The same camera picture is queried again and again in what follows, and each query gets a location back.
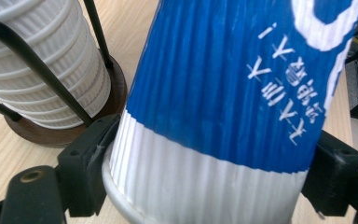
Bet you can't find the blue printed paper cup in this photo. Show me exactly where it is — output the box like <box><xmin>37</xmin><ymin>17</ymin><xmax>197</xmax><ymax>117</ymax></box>
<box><xmin>102</xmin><ymin>0</ymin><xmax>358</xmax><ymax>224</ymax></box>

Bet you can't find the stack of white paper cups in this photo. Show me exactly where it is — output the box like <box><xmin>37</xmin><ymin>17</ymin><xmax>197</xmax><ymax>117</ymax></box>
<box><xmin>0</xmin><ymin>0</ymin><xmax>113</xmax><ymax>131</ymax></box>

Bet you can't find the dark wooden wire cup holder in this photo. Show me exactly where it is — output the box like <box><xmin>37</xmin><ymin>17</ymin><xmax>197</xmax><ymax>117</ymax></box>
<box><xmin>0</xmin><ymin>0</ymin><xmax>129</xmax><ymax>149</ymax></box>

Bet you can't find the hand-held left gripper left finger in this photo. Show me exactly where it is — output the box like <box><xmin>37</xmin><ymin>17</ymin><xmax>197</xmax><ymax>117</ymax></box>
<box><xmin>57</xmin><ymin>114</ymin><xmax>122</xmax><ymax>218</ymax></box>

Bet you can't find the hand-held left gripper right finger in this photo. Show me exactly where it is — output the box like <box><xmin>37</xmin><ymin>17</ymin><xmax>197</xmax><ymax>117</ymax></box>
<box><xmin>300</xmin><ymin>130</ymin><xmax>358</xmax><ymax>217</ymax></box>

